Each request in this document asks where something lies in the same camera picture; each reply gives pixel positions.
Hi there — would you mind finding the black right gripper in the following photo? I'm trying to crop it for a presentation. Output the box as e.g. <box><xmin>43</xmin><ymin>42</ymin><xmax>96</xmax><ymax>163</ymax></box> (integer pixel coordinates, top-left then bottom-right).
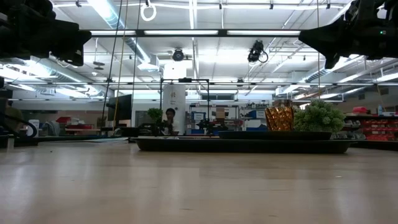
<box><xmin>297</xmin><ymin>0</ymin><xmax>398</xmax><ymax>70</ymax></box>

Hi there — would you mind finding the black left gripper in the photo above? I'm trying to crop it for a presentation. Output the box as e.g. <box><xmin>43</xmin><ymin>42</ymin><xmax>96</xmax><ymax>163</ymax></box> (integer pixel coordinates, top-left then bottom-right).
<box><xmin>46</xmin><ymin>27</ymin><xmax>93</xmax><ymax>68</ymax></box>

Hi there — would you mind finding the dark round plate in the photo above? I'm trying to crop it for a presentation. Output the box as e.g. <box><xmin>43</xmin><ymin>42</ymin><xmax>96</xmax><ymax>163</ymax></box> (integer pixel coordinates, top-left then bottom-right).
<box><xmin>217</xmin><ymin>130</ymin><xmax>333</xmax><ymax>141</ymax></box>

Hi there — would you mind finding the shiny gold cup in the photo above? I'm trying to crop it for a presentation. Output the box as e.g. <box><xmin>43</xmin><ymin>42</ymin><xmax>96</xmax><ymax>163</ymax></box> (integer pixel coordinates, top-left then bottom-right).
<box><xmin>264</xmin><ymin>106</ymin><xmax>295</xmax><ymax>132</ymax></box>

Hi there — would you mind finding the black rectangular tray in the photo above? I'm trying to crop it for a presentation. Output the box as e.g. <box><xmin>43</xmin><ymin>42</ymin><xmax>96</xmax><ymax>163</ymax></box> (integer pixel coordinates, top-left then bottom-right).
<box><xmin>132</xmin><ymin>136</ymin><xmax>356</xmax><ymax>155</ymax></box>

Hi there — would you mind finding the black computer monitor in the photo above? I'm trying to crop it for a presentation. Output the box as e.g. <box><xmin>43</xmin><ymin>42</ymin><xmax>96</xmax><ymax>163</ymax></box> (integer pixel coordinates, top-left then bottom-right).
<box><xmin>106</xmin><ymin>94</ymin><xmax>133</xmax><ymax>123</ymax></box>

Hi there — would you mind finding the bushy green plant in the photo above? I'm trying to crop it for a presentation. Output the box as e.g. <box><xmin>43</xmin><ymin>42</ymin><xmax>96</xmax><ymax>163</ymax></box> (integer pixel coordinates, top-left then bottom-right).
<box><xmin>293</xmin><ymin>98</ymin><xmax>346</xmax><ymax>134</ymax></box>

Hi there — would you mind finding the grey cloth heap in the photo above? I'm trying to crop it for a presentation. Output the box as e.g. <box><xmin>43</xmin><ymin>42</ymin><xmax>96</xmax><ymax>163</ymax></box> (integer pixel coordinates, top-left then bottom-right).
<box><xmin>41</xmin><ymin>120</ymin><xmax>62</xmax><ymax>137</ymax></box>

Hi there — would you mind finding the white bucket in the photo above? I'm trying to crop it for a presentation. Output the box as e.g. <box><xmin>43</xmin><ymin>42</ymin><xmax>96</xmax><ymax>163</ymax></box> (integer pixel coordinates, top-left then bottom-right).
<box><xmin>26</xmin><ymin>119</ymin><xmax>40</xmax><ymax>138</ymax></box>

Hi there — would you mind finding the person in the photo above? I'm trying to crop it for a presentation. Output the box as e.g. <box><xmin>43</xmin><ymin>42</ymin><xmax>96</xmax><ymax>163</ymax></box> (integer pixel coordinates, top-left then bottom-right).
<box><xmin>4</xmin><ymin>100</ymin><xmax>24</xmax><ymax>133</ymax></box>
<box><xmin>161</xmin><ymin>107</ymin><xmax>181</xmax><ymax>136</ymax></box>

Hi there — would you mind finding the red storage shelf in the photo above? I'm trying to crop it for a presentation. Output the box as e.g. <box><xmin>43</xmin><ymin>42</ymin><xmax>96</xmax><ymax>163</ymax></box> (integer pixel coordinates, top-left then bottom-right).
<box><xmin>343</xmin><ymin>105</ymin><xmax>398</xmax><ymax>142</ymax></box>

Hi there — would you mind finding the round black ceiling fixture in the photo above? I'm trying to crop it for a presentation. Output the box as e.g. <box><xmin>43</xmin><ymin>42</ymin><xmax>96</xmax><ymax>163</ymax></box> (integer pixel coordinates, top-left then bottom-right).
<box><xmin>172</xmin><ymin>48</ymin><xmax>185</xmax><ymax>62</ymax></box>

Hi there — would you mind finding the small green potted plant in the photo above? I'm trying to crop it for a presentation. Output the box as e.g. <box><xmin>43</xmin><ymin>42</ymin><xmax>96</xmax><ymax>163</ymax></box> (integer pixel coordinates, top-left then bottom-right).
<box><xmin>146</xmin><ymin>107</ymin><xmax>164</xmax><ymax>135</ymax></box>

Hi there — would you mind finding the white pillar with logo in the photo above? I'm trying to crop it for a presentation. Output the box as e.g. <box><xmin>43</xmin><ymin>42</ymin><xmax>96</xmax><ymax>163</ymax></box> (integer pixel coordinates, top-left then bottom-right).
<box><xmin>162</xmin><ymin>84</ymin><xmax>187</xmax><ymax>134</ymax></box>

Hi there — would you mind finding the black overhead camera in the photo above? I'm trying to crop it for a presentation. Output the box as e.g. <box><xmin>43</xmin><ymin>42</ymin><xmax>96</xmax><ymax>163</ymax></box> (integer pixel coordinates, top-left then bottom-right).
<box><xmin>247</xmin><ymin>39</ymin><xmax>269</xmax><ymax>63</ymax></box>

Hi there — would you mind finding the white hanging ring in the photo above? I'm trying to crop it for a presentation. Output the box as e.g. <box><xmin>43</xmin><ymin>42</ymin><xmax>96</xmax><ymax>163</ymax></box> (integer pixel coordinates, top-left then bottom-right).
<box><xmin>140</xmin><ymin>2</ymin><xmax>157</xmax><ymax>22</ymax></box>

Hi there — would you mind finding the black looped cable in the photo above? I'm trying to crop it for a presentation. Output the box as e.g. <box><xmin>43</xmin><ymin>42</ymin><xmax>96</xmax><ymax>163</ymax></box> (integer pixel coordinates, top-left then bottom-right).
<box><xmin>0</xmin><ymin>111</ymin><xmax>39</xmax><ymax>139</ymax></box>

